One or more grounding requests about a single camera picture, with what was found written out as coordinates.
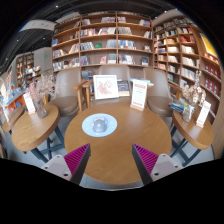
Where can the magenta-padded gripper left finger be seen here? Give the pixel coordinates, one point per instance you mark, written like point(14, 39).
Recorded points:
point(76, 160)

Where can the white framed flower picture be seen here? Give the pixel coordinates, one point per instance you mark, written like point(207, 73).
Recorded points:
point(106, 87)

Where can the light blue book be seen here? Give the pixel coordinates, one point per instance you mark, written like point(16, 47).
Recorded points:
point(150, 84)

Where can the white and orange card sign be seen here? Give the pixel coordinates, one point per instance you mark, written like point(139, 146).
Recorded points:
point(29, 102)
point(203, 114)

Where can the colourful book display table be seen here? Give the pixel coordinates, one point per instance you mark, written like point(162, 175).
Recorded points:
point(11, 100)

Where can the wide wooden bookshelf unit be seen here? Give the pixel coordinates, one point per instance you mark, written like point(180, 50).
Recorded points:
point(103, 36)

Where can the white and orange sign stand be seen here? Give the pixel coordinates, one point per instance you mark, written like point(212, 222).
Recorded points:
point(138, 95)

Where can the brown armchair with wooden arms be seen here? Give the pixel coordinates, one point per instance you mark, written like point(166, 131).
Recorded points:
point(158, 96)
point(66, 93)
point(113, 70)

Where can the small distant wooden bookshelf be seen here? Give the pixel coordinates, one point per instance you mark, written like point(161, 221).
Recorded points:
point(28, 66)

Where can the round light blue mouse pad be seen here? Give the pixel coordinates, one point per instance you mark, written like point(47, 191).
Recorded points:
point(111, 126)

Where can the dark cover book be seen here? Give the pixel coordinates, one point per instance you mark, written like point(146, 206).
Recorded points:
point(123, 87)

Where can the glass vase with dried flowers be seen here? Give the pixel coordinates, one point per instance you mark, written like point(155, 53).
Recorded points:
point(41, 110)
point(187, 113)

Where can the stack of blue books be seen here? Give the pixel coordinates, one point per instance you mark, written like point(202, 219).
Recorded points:
point(176, 106)

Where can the grey computer mouse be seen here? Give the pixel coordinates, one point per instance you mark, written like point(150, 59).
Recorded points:
point(99, 126)

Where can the round wooden side table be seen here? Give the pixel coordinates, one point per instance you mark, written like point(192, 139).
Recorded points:
point(33, 130)
point(193, 135)

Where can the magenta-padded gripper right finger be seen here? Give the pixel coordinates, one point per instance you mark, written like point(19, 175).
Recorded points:
point(148, 160)

